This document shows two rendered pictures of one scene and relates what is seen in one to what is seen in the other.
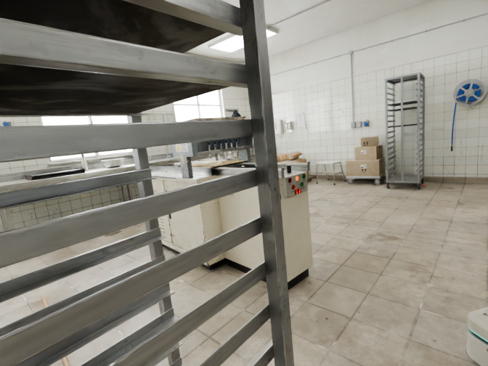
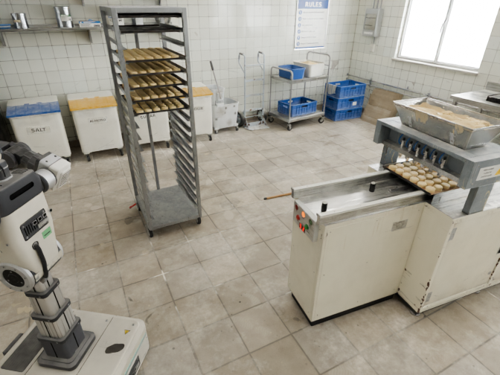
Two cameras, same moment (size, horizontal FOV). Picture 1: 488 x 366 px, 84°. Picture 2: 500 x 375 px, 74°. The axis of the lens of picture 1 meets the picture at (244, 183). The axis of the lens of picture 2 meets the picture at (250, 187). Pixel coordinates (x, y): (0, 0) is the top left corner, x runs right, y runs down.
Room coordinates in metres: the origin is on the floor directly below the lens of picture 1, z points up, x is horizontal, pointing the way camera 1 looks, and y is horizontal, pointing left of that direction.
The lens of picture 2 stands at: (2.09, -1.94, 1.87)
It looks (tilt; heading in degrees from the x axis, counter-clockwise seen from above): 29 degrees down; 110
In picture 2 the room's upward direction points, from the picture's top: 1 degrees clockwise
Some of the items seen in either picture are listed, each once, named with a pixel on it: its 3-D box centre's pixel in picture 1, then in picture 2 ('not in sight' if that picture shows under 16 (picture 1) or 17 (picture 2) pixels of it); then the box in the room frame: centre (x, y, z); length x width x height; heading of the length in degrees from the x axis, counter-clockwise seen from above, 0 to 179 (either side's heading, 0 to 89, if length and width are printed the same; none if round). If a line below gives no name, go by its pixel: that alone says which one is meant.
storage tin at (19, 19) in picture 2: not in sight; (20, 20); (-1.83, 1.12, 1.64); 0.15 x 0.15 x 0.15
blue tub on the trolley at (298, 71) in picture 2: not in sight; (291, 71); (0.81, 3.44, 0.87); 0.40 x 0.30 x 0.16; 141
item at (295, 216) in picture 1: (262, 220); (350, 248); (2.13, -0.12, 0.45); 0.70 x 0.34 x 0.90; 41
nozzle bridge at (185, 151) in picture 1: (217, 153); (431, 160); (2.51, 0.22, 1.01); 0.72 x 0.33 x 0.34; 131
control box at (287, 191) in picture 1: (295, 184); (305, 219); (1.86, -0.36, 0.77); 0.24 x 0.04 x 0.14; 131
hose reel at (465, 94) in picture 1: (468, 115); not in sight; (4.33, -3.64, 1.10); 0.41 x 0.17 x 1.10; 47
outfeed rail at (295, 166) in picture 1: (224, 165); (458, 187); (2.69, 0.18, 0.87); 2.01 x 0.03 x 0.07; 41
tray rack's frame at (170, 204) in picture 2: not in sight; (155, 126); (0.41, 0.33, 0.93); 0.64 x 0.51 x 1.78; 138
